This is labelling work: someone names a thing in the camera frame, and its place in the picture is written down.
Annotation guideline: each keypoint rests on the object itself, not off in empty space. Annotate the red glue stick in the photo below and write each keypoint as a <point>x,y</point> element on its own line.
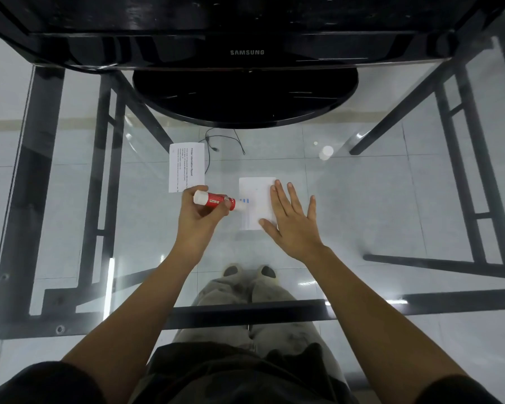
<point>213,200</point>

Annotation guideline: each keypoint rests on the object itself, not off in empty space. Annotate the white glue stick cap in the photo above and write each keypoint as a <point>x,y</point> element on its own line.
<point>326,153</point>

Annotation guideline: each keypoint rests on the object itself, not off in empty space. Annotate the printed paper sheet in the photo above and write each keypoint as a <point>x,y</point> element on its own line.
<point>187,168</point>

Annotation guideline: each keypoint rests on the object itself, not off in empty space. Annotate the person's right forearm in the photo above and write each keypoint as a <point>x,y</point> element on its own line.
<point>370,319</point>

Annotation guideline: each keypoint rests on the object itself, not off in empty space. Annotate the black metal table frame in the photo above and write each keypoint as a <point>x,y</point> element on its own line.
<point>38,164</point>

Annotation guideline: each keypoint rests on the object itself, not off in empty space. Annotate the person's shoe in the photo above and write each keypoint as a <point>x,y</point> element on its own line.
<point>267,271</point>
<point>233,271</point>

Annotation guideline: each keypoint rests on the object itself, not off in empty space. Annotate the person's right little finger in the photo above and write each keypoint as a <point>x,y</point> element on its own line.
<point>311,208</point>

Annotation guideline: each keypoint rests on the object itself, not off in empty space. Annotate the black monitor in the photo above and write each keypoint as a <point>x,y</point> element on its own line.
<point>244,20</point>

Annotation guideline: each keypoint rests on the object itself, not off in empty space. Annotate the person's left shoe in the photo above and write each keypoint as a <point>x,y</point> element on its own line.
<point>233,271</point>

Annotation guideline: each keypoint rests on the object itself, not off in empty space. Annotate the person's right shoe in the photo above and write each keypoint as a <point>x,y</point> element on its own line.
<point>267,271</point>

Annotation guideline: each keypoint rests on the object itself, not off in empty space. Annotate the white paper sheet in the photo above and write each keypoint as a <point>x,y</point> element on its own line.
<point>256,192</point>

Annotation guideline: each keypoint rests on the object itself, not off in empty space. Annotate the black shirt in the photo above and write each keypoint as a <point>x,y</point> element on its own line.
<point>235,376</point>

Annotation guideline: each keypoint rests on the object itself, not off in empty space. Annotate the person's left forearm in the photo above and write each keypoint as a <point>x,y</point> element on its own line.
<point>151,307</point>

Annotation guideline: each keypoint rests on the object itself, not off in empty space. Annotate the person's left thumb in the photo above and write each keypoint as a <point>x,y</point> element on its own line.
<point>226,206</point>

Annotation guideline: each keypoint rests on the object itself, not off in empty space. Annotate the person's right thumb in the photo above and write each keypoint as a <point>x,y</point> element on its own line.
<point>267,225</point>

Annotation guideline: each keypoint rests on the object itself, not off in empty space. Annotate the person's left hand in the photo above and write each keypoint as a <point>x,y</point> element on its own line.
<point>195,225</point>

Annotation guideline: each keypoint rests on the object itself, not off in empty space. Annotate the grey trousers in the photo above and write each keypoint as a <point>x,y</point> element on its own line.
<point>277,332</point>

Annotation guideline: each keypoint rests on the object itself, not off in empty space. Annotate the person's right hand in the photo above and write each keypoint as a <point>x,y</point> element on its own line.
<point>296,235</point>

